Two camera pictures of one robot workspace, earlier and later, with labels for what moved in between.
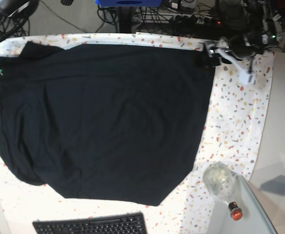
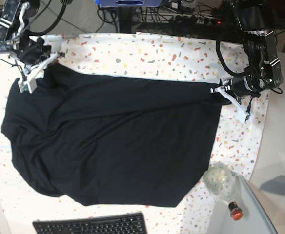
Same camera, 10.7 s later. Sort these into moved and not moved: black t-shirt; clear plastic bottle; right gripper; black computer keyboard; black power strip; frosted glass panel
Moved: right gripper; black t-shirt
Not moved: black computer keyboard; frosted glass panel; clear plastic bottle; black power strip
